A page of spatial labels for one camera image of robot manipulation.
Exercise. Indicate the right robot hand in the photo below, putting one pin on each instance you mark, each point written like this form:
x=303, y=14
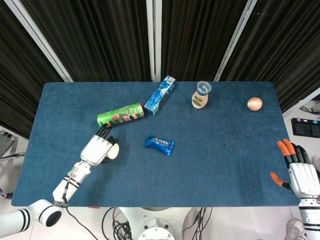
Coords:
x=300, y=173

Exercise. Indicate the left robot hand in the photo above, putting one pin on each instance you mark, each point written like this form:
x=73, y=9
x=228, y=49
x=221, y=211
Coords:
x=96, y=151

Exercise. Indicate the white paper cup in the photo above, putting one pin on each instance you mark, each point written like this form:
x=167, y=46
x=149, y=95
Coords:
x=113, y=151

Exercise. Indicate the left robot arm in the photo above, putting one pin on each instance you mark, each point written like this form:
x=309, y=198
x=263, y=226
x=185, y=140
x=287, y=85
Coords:
x=55, y=197

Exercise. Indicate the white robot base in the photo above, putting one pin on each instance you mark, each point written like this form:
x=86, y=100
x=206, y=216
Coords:
x=156, y=223

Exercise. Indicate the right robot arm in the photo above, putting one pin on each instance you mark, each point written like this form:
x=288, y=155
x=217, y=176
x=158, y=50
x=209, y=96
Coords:
x=310, y=216

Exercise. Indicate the green chip can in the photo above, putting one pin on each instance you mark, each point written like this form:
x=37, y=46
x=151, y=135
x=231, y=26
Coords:
x=120, y=115

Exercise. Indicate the black device with buttons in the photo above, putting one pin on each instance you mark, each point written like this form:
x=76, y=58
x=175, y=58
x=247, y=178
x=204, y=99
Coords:
x=306, y=127

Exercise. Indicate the white sneaker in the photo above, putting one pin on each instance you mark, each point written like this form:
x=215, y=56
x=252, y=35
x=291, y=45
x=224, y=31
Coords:
x=295, y=228

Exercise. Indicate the blue snack packet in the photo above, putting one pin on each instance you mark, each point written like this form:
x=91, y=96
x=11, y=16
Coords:
x=159, y=144

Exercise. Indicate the brown egg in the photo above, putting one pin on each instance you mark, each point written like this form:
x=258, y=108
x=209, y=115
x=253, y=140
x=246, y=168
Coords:
x=254, y=103

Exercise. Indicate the blue toothpaste box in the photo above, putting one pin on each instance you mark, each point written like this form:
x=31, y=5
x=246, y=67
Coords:
x=159, y=96

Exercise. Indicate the blue table cloth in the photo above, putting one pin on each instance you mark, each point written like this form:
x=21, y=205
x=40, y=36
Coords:
x=187, y=162

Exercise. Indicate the beige sauce bottle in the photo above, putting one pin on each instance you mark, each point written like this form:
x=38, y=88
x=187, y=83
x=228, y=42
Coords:
x=200, y=97

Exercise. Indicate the white aluminium post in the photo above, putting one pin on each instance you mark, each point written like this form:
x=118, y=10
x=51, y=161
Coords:
x=40, y=40
x=233, y=40
x=154, y=40

